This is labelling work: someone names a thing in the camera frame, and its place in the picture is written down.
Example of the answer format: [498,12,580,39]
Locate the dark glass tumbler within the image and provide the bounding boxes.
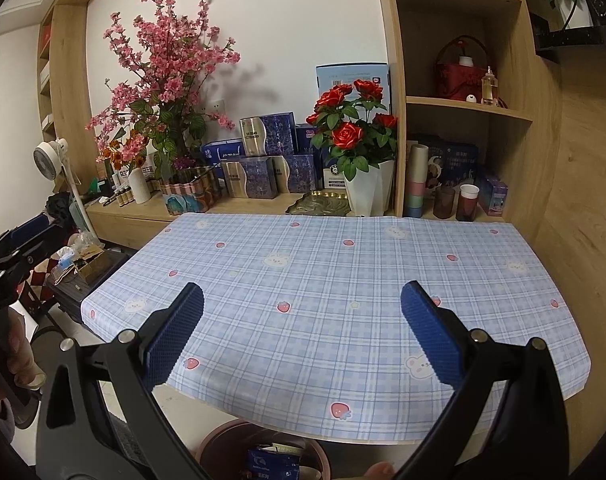
[433,186,456,220]

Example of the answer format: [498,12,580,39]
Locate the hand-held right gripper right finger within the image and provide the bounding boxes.
[400,280,570,480]

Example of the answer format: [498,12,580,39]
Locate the wooden side shelf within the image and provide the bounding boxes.
[38,5,98,191]

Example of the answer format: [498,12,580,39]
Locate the dark cloth bundle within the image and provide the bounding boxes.
[45,193,74,228]

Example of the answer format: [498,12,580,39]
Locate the red basket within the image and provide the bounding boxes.
[435,36,490,101]

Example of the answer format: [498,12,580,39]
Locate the blue box white label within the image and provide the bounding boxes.
[322,157,348,193]

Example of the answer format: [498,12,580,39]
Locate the variegated green leaf plant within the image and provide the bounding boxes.
[133,95,206,181]

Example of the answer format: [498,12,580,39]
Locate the wooden shelf unit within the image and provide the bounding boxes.
[373,0,564,226]

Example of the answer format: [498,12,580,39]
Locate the wooden sideboard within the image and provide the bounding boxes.
[85,192,398,251]

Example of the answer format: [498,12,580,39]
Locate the person's right hand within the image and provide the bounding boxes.
[361,461,398,480]

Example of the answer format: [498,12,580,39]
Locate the gold leaf tray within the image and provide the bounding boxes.
[289,190,348,217]

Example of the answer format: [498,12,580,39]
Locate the red cup white rim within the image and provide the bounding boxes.
[455,184,480,222]

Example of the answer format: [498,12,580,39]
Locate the small colourful box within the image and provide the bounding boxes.
[478,172,508,217]

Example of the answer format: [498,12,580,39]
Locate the black wall shelf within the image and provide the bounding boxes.
[533,10,606,63]

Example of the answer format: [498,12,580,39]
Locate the round waste bin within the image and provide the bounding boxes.
[195,420,331,480]

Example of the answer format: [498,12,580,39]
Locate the white vase orange flowers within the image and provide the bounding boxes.
[108,132,151,205]

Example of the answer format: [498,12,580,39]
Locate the red rose plant white pot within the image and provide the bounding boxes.
[307,79,400,217]

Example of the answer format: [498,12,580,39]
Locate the open cardboard box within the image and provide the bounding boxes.
[58,246,114,286]

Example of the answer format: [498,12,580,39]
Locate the row of small bottles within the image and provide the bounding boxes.
[103,175,134,208]

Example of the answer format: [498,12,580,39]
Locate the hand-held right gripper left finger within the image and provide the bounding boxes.
[35,281,208,480]

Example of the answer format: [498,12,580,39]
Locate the flat blue box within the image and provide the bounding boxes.
[201,139,244,166]

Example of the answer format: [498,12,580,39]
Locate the person's left hand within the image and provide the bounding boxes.
[3,310,47,391]

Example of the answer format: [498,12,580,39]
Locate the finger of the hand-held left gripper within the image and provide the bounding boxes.
[8,215,60,247]
[0,240,51,286]

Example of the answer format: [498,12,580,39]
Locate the striped planter box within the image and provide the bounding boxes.
[160,165,222,216]

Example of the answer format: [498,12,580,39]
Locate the blue coffee box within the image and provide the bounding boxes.
[247,447,304,480]

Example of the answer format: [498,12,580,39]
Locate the white standing fan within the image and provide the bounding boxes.
[33,139,91,233]

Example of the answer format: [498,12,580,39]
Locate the blue printed box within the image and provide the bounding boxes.
[408,135,480,196]

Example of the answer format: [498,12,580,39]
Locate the black storage case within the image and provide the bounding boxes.
[43,260,131,318]

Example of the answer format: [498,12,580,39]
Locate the glass perfume bottle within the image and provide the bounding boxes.
[480,66,500,107]

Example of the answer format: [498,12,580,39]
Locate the stack of pastel cups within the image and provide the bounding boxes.
[403,144,430,218]

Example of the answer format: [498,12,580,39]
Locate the pink blossom plant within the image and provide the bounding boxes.
[85,0,241,181]

